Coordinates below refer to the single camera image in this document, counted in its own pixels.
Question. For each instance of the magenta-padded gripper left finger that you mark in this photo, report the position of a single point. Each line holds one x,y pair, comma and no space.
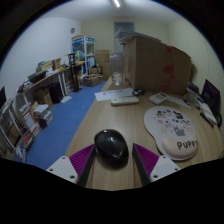
63,167

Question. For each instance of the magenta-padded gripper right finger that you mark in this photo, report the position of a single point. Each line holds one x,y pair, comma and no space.
163,167

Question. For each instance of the black computer mouse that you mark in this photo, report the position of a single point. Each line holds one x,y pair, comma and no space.
111,146

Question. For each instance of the white cartoon print mouse pad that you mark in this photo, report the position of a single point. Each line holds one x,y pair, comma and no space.
170,130

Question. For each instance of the shelf unit with books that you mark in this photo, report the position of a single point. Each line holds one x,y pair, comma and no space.
23,126

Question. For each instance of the black pen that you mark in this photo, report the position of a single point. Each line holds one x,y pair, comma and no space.
206,120

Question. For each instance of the white paper sheet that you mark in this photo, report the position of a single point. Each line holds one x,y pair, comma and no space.
178,101
110,94

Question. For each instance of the open white notebook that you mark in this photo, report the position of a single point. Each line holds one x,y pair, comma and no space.
208,111

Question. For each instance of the long white remote control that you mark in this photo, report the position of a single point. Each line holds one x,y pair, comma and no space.
125,101

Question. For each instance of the dark monitor screen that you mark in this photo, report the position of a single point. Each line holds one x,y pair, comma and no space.
210,95

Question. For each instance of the cluttered wooden side desk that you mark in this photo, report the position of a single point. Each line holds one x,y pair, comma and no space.
46,81

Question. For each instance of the open cardboard box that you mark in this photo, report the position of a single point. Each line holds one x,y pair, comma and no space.
93,80

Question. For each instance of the large brown cardboard box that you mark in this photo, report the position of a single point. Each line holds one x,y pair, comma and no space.
150,63

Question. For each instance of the clear glass jar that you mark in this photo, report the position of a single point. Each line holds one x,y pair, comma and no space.
117,68

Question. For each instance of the stacked cardboard boxes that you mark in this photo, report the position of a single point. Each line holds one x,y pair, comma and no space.
103,61

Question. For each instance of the blue white display cabinet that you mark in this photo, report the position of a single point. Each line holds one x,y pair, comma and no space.
83,51

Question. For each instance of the grey door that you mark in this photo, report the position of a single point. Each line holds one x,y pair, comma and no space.
124,28

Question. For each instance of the ceiling light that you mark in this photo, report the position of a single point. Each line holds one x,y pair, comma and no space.
116,3

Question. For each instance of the round wall clock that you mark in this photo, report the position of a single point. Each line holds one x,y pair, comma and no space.
72,30

